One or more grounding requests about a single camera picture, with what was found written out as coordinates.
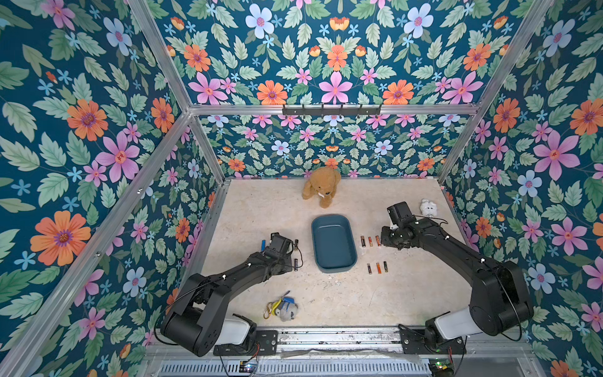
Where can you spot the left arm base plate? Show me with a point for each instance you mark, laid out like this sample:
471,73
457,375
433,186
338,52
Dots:
257,343

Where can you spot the brown teddy bear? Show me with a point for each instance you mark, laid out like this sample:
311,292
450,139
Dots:
323,183

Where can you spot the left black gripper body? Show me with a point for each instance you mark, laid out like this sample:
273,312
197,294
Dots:
284,265

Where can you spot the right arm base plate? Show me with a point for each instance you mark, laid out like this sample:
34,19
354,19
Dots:
416,341

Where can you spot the black wall hook rail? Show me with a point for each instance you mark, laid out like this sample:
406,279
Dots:
331,110

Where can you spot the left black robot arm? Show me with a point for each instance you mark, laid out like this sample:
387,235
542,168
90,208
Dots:
198,318

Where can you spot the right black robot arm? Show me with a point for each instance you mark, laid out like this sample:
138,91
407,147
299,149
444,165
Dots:
500,298

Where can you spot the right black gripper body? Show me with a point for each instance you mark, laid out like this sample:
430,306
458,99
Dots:
389,236

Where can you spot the teal plastic storage tray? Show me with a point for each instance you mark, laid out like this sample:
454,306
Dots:
333,243

